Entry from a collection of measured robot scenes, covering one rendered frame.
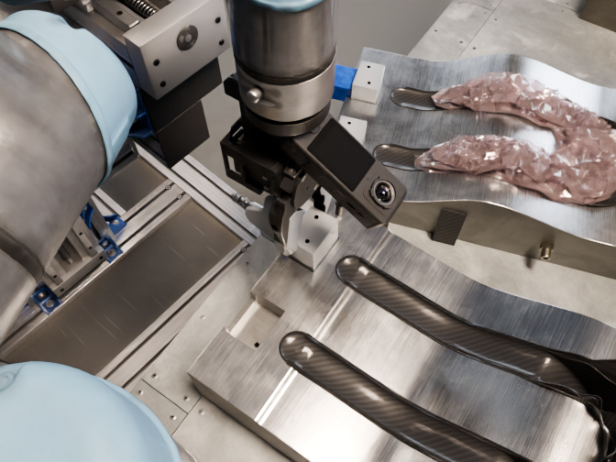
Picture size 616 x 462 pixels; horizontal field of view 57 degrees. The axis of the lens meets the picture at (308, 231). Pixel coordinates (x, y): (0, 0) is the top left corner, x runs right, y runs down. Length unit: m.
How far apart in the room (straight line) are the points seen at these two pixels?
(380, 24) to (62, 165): 2.08
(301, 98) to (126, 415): 0.30
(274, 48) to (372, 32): 1.88
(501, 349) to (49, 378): 0.50
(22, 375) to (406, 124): 0.69
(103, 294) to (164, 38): 0.84
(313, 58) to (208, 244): 1.08
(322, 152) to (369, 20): 1.86
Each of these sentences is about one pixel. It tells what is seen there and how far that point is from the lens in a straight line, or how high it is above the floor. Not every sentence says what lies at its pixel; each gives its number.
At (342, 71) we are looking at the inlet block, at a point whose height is 0.87.
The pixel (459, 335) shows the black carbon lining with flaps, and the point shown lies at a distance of 0.63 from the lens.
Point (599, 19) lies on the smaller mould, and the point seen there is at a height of 0.81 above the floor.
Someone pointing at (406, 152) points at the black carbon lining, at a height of 0.85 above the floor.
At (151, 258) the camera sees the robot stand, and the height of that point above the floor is 0.21.
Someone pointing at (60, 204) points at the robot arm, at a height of 1.25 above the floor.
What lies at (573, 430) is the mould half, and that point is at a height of 0.93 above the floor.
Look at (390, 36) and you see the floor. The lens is 2.25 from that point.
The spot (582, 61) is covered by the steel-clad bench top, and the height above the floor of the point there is 0.80.
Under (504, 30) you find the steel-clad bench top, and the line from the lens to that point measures 1.06.
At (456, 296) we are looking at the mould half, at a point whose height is 0.88.
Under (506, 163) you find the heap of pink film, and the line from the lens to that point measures 0.70.
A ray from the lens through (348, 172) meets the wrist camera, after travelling 0.47.
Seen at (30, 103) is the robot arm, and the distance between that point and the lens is 0.26.
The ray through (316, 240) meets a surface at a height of 0.93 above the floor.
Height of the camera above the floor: 1.45
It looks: 60 degrees down
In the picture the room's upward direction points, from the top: straight up
